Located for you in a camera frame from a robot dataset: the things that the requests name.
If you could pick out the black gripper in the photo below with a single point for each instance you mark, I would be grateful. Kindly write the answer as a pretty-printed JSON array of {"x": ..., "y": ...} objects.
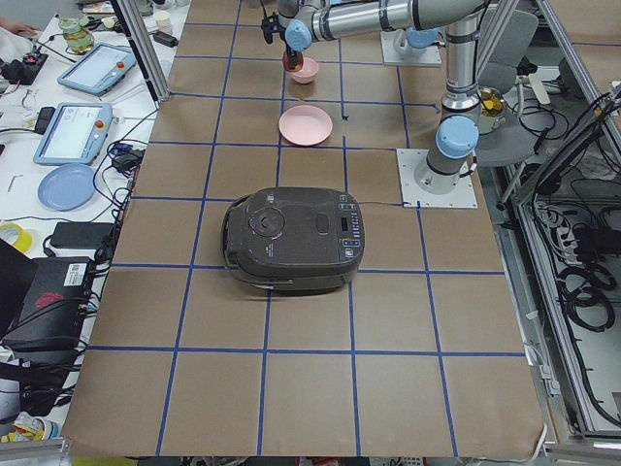
[{"x": 290, "y": 53}]

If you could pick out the teach pendant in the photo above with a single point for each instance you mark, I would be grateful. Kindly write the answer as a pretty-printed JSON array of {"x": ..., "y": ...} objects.
[
  {"x": 99, "y": 70},
  {"x": 75, "y": 134}
]

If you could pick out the far teach pendant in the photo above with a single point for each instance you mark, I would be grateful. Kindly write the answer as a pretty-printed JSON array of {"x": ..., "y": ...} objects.
[{"x": 99, "y": 70}]

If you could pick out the aluminium frame post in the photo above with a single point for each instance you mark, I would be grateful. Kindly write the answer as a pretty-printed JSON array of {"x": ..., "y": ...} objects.
[{"x": 135, "y": 31}]

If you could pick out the yellow tape roll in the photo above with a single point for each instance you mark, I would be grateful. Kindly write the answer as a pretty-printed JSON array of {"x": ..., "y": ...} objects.
[{"x": 16, "y": 236}]

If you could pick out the black laptop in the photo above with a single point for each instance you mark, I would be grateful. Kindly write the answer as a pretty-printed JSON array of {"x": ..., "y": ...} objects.
[{"x": 42, "y": 299}]

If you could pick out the pink bowl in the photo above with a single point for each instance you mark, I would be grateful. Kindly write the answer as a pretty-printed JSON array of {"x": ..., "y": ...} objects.
[{"x": 307, "y": 74}]

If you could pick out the grey office chair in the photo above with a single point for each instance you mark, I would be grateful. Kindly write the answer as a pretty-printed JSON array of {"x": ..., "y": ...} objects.
[{"x": 507, "y": 49}]

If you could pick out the dark rice cooker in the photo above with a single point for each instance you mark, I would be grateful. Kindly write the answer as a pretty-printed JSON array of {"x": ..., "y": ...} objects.
[{"x": 294, "y": 239}]

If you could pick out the near teach pendant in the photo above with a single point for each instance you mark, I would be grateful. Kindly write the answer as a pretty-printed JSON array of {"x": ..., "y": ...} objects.
[{"x": 75, "y": 134}]

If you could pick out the black power adapter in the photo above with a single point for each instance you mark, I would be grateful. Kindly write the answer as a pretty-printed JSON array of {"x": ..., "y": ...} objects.
[{"x": 80, "y": 235}]

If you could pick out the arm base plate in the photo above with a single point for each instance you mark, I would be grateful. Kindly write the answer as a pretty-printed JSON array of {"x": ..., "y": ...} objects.
[
  {"x": 421, "y": 187},
  {"x": 411, "y": 47}
]

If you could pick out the red apple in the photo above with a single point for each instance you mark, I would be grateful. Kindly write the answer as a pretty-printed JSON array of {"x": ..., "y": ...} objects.
[{"x": 292, "y": 67}]

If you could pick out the blue plate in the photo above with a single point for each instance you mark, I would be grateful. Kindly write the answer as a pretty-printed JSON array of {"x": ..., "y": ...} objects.
[{"x": 67, "y": 187}]

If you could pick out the pink plate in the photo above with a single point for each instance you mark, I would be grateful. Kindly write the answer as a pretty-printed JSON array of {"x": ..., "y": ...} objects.
[{"x": 305, "y": 125}]

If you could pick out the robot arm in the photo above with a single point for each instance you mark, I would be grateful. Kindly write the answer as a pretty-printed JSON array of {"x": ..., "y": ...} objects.
[{"x": 300, "y": 24}]

